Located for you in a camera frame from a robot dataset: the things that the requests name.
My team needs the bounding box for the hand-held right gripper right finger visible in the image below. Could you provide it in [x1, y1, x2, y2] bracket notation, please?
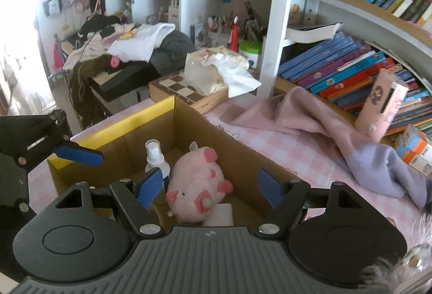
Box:
[256, 167, 368, 235]

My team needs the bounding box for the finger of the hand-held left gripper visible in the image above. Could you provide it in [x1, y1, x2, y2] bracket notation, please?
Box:
[0, 111, 104, 173]

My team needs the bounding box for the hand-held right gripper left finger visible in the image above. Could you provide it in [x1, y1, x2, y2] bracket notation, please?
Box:
[54, 166, 166, 235]

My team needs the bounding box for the white spray bottle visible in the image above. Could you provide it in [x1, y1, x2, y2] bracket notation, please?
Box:
[144, 139, 171, 193]

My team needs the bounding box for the pink plush pig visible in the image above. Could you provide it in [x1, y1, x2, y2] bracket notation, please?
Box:
[165, 142, 234, 223]

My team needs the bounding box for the small white box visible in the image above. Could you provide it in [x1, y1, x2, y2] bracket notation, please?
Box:
[202, 203, 234, 227]

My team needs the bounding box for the yellow cardboard box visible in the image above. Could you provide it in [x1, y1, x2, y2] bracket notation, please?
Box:
[47, 95, 298, 229]

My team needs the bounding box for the brown wig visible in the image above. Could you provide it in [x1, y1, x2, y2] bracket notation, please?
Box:
[67, 56, 117, 127]

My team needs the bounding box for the pink and purple scarf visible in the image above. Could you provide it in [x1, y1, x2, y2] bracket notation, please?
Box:
[231, 86, 431, 210]

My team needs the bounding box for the wooden chessboard box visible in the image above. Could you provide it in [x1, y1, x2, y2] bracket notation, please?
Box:
[148, 73, 230, 114]

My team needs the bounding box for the pile of mixed clothes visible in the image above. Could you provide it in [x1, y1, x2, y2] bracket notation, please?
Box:
[62, 15, 136, 70]

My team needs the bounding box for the floral tissue box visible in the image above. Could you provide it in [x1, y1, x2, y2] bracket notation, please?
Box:
[184, 47, 262, 97]

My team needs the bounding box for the white garment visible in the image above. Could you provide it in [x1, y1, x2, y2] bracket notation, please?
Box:
[106, 23, 176, 63]

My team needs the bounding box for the row of colourful books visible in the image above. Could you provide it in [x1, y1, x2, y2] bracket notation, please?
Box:
[277, 32, 432, 136]

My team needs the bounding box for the green lidded jar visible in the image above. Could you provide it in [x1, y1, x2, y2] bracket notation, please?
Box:
[239, 40, 264, 66]

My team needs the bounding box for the dark grey garment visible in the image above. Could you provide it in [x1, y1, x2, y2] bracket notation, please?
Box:
[148, 31, 196, 75]

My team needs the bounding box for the pink rectangular gadget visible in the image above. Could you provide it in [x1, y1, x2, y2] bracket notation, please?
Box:
[354, 68, 410, 142]

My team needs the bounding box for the grey fluffy cloth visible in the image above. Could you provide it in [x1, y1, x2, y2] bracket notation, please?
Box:
[361, 213, 432, 294]

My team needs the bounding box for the orange blue white carton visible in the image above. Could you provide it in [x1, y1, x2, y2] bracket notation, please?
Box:
[403, 150, 432, 177]
[393, 124, 432, 163]

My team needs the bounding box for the white paperback book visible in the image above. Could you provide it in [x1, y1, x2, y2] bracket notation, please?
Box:
[287, 23, 344, 44]

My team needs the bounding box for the desk pen holder cluster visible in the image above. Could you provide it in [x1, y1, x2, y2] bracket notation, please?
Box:
[206, 2, 267, 51]

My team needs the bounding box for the white bookshelf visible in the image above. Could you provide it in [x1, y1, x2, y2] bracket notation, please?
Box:
[103, 0, 432, 99]

